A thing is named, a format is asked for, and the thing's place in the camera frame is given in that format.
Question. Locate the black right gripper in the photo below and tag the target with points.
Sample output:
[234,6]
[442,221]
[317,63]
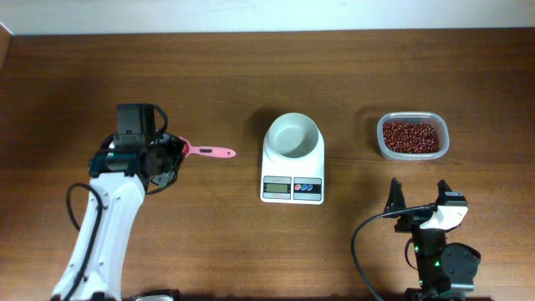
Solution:
[416,223]

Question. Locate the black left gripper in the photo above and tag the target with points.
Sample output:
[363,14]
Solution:
[176,148]

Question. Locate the pink plastic measuring scoop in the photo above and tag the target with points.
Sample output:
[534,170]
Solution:
[210,151]

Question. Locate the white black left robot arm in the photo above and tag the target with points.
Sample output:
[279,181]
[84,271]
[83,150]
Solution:
[95,268]

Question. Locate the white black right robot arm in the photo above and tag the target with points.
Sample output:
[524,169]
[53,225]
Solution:
[446,271]

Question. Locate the white digital kitchen scale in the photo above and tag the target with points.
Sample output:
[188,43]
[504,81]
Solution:
[300,181]

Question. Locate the red beans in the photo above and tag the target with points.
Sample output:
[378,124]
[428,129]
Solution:
[410,138]

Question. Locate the clear plastic bean container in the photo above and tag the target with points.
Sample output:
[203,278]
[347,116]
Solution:
[414,117]

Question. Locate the white round bowl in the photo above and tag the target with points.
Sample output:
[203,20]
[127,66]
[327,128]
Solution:
[292,136]

